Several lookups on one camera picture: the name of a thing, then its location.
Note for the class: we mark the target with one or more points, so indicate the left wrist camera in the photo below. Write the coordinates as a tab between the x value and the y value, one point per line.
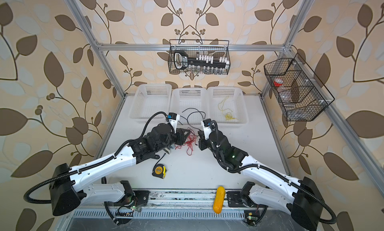
173	117

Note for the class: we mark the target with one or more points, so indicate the yellow black tape measure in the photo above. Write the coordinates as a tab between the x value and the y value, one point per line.
159	171

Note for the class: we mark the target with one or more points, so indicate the back black wire basket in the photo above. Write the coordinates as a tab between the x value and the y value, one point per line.
193	47

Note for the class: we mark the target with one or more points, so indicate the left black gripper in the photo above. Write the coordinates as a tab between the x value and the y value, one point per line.
180	136

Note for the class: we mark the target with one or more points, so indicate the right white plastic basket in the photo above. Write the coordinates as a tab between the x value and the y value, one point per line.
226	105

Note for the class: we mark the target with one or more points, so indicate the red white item in basket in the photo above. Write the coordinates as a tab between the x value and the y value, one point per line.
278	82

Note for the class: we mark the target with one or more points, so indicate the side black wire basket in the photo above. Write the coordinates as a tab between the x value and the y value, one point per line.
303	96

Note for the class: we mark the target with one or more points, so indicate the white plastic basket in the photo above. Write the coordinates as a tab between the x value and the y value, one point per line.
191	104
150	99
226	105

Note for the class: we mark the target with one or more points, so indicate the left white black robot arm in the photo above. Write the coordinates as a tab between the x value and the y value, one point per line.
73	186

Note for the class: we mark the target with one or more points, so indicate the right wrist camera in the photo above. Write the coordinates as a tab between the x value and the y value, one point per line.
206	128

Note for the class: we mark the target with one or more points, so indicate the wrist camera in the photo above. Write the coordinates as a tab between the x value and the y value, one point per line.
173	117
206	128

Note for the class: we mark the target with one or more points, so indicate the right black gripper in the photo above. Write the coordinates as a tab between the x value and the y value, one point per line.
202	141

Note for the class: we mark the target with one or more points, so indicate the yellow corn toy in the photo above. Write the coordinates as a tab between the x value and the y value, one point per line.
219	200

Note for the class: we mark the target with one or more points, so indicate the left white plastic basket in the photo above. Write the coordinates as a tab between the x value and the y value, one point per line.
150	99

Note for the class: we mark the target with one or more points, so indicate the middle white plastic basket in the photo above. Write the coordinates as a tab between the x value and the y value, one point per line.
191	104

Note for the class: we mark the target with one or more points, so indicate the black socket tool set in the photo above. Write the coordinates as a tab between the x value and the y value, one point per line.
182	61

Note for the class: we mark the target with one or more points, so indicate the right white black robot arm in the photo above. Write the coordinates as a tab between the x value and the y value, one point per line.
299	198

